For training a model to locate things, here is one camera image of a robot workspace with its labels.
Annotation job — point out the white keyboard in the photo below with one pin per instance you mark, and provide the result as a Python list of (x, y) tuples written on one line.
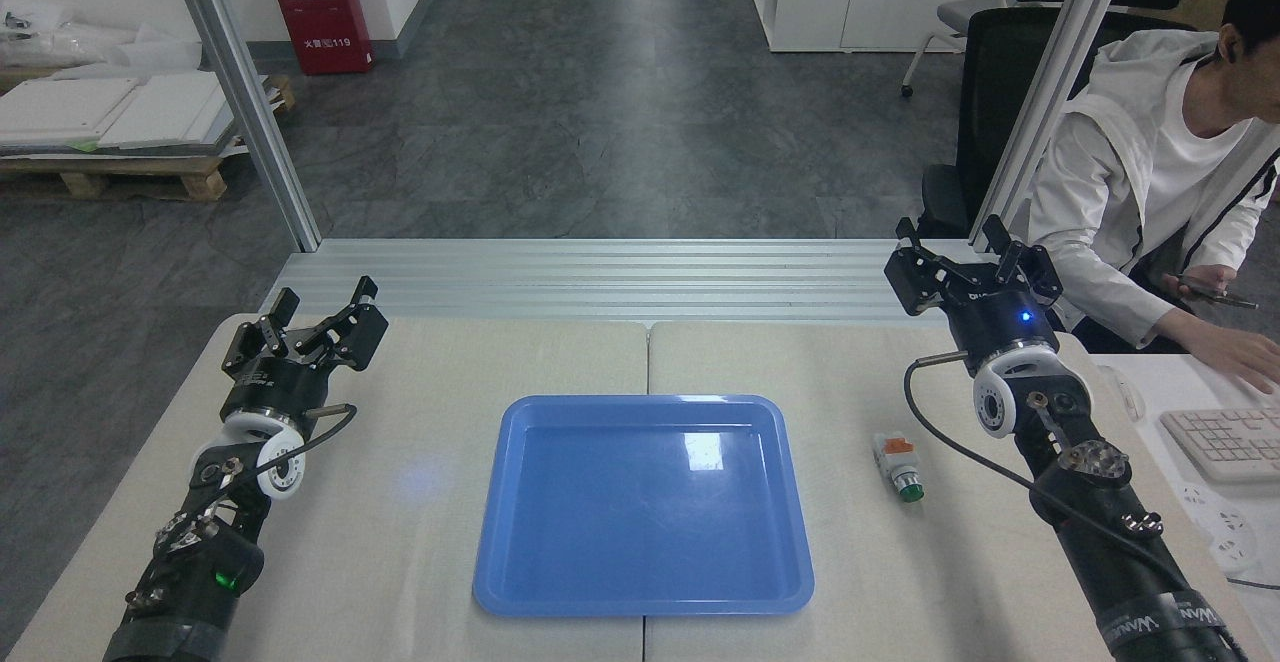
[(1230, 442)]

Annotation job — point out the green push button switch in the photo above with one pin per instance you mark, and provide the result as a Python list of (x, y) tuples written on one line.
[(897, 462)]

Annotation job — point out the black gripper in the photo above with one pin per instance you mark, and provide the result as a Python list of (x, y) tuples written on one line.
[(1000, 320), (275, 382)]

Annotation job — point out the dark smartphone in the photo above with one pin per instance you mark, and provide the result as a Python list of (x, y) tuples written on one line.
[(1222, 294)]

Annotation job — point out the silver aluminium post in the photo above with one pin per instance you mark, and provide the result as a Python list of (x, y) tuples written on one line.
[(240, 92), (1060, 82)]

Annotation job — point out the stack of white boards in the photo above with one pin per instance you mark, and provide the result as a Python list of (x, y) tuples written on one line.
[(100, 112)]

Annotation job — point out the white office chair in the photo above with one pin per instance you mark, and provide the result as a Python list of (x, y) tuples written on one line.
[(955, 17)]

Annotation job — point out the clear plastic wrapping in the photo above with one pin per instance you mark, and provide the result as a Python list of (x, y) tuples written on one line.
[(60, 37)]

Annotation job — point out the white power strip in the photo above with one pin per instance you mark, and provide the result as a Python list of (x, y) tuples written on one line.
[(1222, 532)]

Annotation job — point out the wooden pallet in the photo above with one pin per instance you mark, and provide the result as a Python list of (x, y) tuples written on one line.
[(130, 177)]

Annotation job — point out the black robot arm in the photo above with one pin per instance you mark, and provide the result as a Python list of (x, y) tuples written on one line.
[(190, 562), (1100, 502)]

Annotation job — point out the black office chair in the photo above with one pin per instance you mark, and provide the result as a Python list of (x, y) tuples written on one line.
[(1000, 112)]

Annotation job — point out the red fire extinguisher box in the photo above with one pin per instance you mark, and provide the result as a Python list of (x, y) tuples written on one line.
[(318, 12)]

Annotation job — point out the blue plastic tray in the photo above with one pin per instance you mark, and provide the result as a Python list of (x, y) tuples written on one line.
[(640, 512)]

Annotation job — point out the silver aluminium table frame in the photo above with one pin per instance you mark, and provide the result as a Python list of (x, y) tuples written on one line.
[(600, 282)]

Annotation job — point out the person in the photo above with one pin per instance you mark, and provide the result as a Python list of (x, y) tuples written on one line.
[(1130, 172)]

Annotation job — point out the person's left hand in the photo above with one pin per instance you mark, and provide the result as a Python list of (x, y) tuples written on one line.
[(1205, 277)]

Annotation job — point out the person's right hand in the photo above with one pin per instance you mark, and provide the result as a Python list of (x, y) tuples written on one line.
[(1235, 347)]

